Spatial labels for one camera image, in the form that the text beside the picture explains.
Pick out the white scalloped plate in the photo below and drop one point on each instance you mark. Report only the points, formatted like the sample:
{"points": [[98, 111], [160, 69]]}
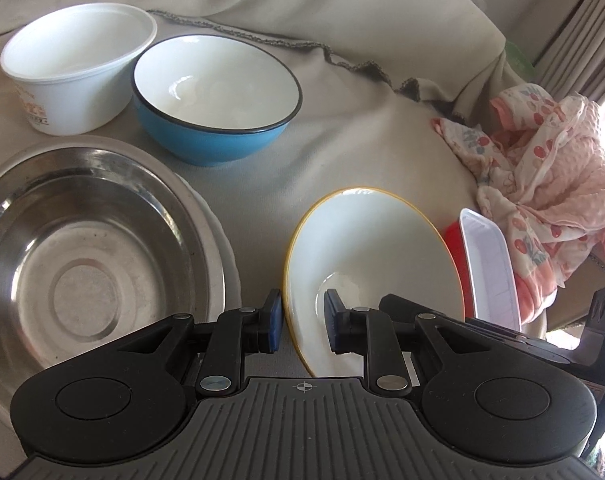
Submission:
{"points": [[226, 270]]}

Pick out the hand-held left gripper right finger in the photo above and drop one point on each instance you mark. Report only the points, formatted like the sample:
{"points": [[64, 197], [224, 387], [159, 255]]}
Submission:
{"points": [[332, 322]]}

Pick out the yellow enamel bowl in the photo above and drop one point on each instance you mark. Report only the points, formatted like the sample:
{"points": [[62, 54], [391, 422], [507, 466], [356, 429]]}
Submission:
{"points": [[372, 240]]}

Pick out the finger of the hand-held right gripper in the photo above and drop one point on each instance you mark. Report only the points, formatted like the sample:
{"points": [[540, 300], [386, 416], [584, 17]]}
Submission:
{"points": [[557, 355]]}

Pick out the stainless steel basin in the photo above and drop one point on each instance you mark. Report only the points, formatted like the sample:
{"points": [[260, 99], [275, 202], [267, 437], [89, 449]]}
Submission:
{"points": [[82, 240]]}

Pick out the white printed plastic bowl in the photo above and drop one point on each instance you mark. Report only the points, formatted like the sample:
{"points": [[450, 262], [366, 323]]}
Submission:
{"points": [[72, 85]]}

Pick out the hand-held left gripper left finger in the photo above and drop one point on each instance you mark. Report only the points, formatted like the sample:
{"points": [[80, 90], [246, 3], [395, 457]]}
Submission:
{"points": [[275, 322]]}

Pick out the red plastic bowl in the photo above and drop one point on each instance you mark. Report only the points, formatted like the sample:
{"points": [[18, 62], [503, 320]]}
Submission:
{"points": [[455, 250]]}

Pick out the grey curtain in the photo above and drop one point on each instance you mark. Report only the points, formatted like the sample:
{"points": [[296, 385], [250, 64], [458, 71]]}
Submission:
{"points": [[582, 35]]}

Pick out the white plastic tray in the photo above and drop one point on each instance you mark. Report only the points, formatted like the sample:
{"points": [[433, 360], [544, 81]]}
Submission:
{"points": [[487, 270]]}

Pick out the pink printed cloth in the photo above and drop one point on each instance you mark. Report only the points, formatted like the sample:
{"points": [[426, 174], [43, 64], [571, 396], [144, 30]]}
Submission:
{"points": [[542, 185]]}

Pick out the green plastic item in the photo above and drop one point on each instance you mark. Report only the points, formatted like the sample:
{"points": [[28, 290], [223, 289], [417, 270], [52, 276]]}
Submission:
{"points": [[522, 62]]}

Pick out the blue enamel bowl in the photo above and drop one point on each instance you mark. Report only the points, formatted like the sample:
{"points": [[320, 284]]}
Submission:
{"points": [[207, 145]]}

